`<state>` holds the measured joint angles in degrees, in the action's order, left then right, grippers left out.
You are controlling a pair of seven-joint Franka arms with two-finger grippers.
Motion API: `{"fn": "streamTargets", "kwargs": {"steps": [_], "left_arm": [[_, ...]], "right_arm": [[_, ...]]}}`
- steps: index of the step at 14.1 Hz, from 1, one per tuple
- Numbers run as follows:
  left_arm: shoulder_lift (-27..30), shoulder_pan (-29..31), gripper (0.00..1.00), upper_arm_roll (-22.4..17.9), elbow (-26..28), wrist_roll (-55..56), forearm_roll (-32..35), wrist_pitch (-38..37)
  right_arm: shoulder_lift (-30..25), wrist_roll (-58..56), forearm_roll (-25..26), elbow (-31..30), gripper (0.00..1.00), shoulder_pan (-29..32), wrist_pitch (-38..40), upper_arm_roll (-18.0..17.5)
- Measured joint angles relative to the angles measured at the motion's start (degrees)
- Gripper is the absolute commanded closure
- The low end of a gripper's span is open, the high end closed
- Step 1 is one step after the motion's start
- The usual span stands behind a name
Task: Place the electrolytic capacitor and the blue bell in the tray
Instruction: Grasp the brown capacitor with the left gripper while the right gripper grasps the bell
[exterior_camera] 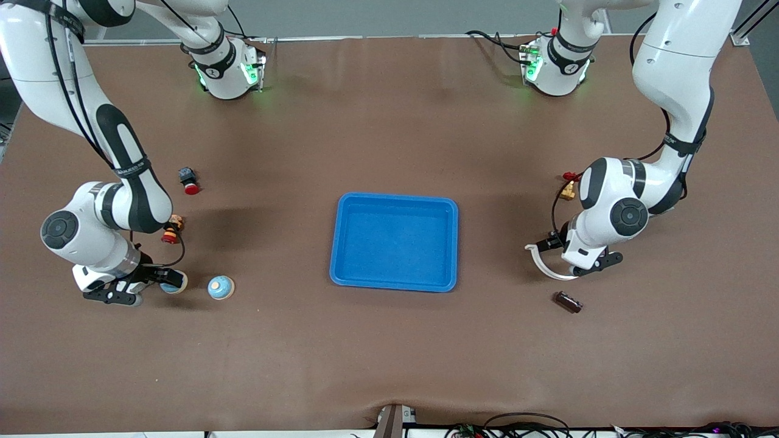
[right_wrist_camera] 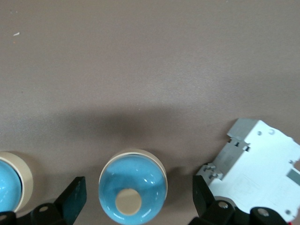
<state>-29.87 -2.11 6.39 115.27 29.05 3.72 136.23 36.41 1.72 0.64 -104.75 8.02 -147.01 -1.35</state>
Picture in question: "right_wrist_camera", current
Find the blue dome call bell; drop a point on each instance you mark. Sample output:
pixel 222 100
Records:
pixel 131 173
pixel 9 178

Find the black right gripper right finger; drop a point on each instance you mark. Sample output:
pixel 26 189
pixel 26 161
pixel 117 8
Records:
pixel 204 201

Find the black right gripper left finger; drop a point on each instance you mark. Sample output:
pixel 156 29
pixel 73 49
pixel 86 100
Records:
pixel 68 204

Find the white circuit breaker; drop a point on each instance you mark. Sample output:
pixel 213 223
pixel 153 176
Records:
pixel 257 159

